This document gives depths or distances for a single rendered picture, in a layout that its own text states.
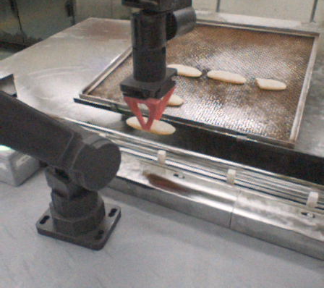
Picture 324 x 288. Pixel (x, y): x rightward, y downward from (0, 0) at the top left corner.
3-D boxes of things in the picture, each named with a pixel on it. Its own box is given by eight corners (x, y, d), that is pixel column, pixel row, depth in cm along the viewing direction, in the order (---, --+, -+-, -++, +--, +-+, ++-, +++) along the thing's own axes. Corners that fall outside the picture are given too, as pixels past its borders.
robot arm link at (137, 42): (122, 9, 51) (150, 14, 48) (150, 1, 56) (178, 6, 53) (124, 51, 55) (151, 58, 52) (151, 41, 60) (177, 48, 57)
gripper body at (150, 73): (178, 77, 61) (178, 38, 58) (153, 100, 54) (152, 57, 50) (147, 72, 64) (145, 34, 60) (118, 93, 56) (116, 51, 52)
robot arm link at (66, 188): (49, 192, 53) (71, 208, 50) (37, 139, 47) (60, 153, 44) (92, 165, 59) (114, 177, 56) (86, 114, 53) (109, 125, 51)
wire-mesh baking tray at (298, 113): (79, 98, 81) (78, 93, 80) (164, 18, 115) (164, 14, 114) (293, 150, 63) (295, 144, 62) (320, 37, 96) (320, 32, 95)
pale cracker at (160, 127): (122, 125, 64) (122, 120, 63) (132, 116, 67) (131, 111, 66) (170, 137, 60) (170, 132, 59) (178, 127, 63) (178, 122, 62)
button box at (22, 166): (-8, 189, 68) (-23, 145, 62) (21, 168, 74) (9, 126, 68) (22, 202, 65) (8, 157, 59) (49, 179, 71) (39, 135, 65)
